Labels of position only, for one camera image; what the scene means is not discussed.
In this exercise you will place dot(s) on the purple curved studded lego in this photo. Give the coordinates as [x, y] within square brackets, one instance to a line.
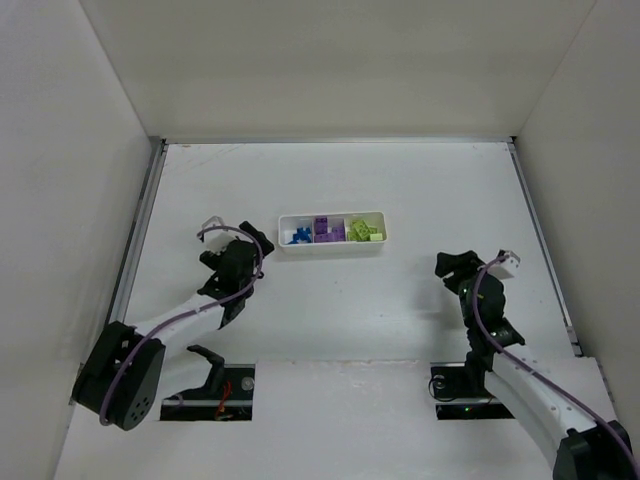
[320, 226]

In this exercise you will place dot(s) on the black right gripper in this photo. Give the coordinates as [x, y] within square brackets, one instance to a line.
[461, 270]

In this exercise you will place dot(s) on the large blue curved lego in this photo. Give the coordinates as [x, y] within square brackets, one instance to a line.
[301, 235]

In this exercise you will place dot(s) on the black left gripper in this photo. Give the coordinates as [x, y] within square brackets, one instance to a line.
[248, 242]

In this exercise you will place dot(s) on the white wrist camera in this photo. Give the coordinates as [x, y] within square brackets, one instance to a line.
[212, 235]
[507, 265]

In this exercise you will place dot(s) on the purple lego brick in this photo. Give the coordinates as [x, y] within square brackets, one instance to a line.
[337, 234]

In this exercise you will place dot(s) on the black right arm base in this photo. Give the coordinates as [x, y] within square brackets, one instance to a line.
[458, 391]

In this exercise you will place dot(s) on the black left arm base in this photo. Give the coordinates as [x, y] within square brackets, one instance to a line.
[200, 386]

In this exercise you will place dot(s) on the white three-compartment container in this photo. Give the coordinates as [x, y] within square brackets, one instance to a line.
[288, 223]

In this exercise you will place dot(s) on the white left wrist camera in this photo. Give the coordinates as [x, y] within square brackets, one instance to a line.
[212, 235]

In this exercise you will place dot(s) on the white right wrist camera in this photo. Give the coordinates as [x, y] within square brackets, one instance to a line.
[507, 265]

